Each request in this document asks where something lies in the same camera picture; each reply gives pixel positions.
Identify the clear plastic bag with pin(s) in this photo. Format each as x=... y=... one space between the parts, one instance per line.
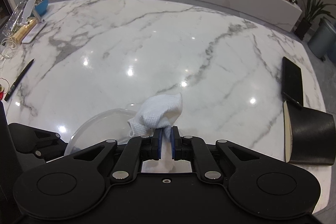
x=14 y=16

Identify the white cloth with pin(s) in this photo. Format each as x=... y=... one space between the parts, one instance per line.
x=160 y=108

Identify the black notebook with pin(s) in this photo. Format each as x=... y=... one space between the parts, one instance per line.
x=312 y=134

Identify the blue bowl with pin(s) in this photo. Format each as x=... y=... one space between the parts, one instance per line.
x=42 y=5

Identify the black phone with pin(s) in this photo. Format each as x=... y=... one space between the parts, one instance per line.
x=292 y=79

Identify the grey trash can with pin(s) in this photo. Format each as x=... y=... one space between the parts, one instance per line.
x=323 y=40

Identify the black pen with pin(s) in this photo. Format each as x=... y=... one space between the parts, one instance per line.
x=19 y=81

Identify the bundle of bamboo skewers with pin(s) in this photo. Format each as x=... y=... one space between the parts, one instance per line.
x=22 y=31

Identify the potted plant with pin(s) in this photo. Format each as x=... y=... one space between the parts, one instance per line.
x=312 y=11

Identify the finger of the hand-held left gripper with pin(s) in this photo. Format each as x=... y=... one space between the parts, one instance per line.
x=29 y=137

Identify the white phone stand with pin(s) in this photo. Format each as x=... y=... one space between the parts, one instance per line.
x=29 y=10

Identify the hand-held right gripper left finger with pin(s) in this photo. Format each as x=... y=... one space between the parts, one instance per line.
x=157 y=142

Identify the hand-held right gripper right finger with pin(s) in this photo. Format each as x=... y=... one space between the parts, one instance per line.
x=174 y=142

